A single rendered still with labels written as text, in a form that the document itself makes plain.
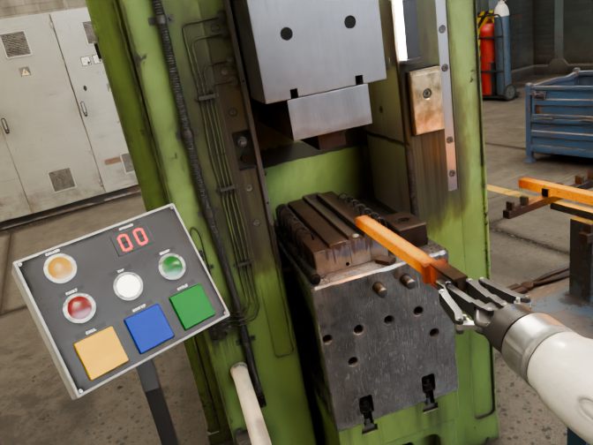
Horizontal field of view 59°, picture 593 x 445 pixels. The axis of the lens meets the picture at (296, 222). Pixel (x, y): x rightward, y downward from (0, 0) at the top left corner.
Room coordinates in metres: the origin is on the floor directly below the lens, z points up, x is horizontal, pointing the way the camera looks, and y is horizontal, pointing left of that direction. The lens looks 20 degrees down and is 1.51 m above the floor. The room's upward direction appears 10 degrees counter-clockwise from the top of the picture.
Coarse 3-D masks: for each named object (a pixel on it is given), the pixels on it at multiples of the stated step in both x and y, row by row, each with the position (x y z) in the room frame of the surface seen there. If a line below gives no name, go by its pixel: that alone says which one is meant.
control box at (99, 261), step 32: (128, 224) 1.05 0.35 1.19; (160, 224) 1.07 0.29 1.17; (32, 256) 0.93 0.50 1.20; (64, 256) 0.95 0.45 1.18; (96, 256) 0.98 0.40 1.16; (128, 256) 1.00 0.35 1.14; (160, 256) 1.03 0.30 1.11; (192, 256) 1.06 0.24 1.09; (32, 288) 0.90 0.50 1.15; (64, 288) 0.92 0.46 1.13; (96, 288) 0.94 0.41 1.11; (160, 288) 0.99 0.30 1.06; (64, 320) 0.88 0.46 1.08; (96, 320) 0.90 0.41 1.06; (64, 352) 0.84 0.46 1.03; (128, 352) 0.88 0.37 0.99; (160, 352) 0.91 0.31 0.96; (64, 384) 0.87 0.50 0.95; (96, 384) 0.83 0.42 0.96
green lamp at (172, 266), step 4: (172, 256) 1.04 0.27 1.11; (164, 260) 1.02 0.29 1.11; (168, 260) 1.03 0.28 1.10; (172, 260) 1.03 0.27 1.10; (176, 260) 1.03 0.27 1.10; (180, 260) 1.04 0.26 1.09; (164, 264) 1.02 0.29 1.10; (168, 264) 1.02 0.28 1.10; (172, 264) 1.02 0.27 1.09; (176, 264) 1.03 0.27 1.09; (180, 264) 1.03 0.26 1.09; (164, 268) 1.01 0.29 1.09; (168, 268) 1.01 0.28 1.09; (172, 268) 1.02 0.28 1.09; (176, 268) 1.02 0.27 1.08; (180, 268) 1.03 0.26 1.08; (164, 272) 1.01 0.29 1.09; (168, 272) 1.01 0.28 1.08; (172, 272) 1.01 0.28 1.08; (176, 272) 1.02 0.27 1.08; (180, 272) 1.02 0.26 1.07
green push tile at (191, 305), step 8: (192, 288) 1.01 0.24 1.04; (200, 288) 1.01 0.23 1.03; (176, 296) 0.98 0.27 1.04; (184, 296) 0.99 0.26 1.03; (192, 296) 0.99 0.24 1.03; (200, 296) 1.00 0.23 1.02; (176, 304) 0.97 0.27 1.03; (184, 304) 0.98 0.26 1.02; (192, 304) 0.98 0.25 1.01; (200, 304) 0.99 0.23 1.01; (208, 304) 1.00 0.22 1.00; (176, 312) 0.96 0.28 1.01; (184, 312) 0.97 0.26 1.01; (192, 312) 0.97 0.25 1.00; (200, 312) 0.98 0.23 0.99; (208, 312) 0.99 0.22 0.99; (184, 320) 0.96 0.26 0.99; (192, 320) 0.96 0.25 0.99; (200, 320) 0.97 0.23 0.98; (184, 328) 0.95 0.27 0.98
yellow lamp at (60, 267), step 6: (60, 258) 0.95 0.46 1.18; (54, 264) 0.94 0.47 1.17; (60, 264) 0.94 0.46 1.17; (66, 264) 0.94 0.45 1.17; (48, 270) 0.92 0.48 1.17; (54, 270) 0.93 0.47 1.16; (60, 270) 0.93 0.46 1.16; (66, 270) 0.94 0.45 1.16; (54, 276) 0.92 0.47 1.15; (60, 276) 0.93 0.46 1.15; (66, 276) 0.93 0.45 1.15
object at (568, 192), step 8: (520, 184) 1.31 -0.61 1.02; (528, 184) 1.29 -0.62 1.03; (536, 184) 1.26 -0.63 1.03; (544, 184) 1.25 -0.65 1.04; (552, 184) 1.24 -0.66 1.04; (552, 192) 1.22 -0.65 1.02; (560, 192) 1.19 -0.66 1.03; (568, 192) 1.17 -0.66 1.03; (576, 192) 1.15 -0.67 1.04; (584, 192) 1.14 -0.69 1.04; (592, 192) 1.14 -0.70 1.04; (576, 200) 1.15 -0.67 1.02; (584, 200) 1.13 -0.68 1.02; (592, 200) 1.11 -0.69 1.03
